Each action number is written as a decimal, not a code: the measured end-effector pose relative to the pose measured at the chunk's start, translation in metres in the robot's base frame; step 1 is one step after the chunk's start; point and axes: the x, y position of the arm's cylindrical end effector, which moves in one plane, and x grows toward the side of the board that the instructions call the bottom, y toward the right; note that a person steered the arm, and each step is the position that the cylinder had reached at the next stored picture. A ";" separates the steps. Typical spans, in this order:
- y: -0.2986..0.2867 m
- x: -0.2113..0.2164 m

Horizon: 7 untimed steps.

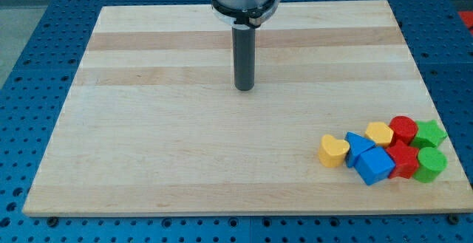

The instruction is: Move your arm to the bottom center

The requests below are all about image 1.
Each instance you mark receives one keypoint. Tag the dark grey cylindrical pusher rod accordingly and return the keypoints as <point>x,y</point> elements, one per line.
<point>243,44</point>

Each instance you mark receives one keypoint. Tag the light wooden board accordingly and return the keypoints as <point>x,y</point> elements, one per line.
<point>153,125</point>

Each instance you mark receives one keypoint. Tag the yellow heart block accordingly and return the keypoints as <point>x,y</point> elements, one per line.
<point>332,151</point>

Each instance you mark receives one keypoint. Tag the blue triangle block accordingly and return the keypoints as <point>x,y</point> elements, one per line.
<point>358,145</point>

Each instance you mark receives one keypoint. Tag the yellow hexagon block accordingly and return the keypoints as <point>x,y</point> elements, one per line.
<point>380,133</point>

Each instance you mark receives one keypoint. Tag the blue cube block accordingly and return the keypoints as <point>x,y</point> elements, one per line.
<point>374,165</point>

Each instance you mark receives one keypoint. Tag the red cylinder block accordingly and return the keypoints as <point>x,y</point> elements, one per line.
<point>404,129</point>

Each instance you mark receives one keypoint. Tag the red star block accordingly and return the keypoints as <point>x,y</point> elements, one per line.
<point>405,158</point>

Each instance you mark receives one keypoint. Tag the green star block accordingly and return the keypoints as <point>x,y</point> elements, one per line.
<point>429,134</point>

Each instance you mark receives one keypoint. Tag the green cylinder block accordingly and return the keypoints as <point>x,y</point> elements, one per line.
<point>432,162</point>

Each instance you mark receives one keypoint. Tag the red object at right edge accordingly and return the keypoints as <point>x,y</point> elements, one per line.
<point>467,18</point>

